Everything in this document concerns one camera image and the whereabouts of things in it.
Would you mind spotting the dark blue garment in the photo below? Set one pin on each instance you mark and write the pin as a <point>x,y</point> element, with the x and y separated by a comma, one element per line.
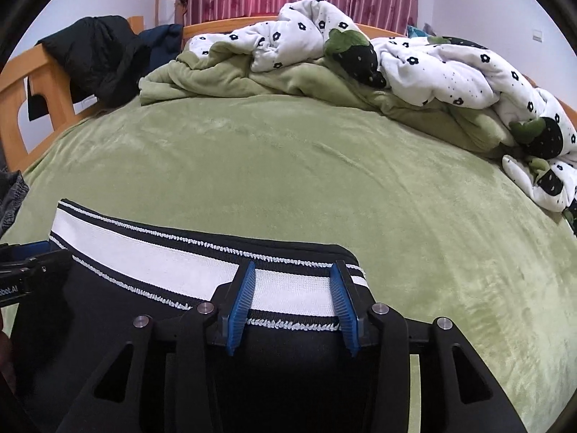
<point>165,44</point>

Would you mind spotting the black jacket on bedframe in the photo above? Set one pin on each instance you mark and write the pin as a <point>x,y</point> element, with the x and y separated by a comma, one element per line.
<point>103,57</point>

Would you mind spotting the black pants white stripe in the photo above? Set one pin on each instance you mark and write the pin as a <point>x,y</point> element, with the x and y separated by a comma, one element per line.
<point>121,270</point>

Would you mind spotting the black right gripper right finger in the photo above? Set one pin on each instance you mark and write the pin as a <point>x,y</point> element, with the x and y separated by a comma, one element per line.
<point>352,302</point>

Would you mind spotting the white flower-print comforter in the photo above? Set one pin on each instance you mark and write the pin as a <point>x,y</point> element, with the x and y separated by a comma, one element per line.
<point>420,70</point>

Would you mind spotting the green plush bed blanket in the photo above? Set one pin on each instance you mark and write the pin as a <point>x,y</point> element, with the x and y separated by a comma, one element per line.
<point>438,230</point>

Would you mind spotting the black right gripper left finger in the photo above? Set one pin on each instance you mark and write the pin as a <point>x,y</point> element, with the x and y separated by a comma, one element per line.
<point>233,302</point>

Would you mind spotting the grey garment at bedside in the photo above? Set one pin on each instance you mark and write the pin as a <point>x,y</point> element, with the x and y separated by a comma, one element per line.
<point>13,191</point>

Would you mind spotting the wooden bed frame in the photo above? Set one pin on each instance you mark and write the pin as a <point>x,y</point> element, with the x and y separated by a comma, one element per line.
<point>228,75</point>

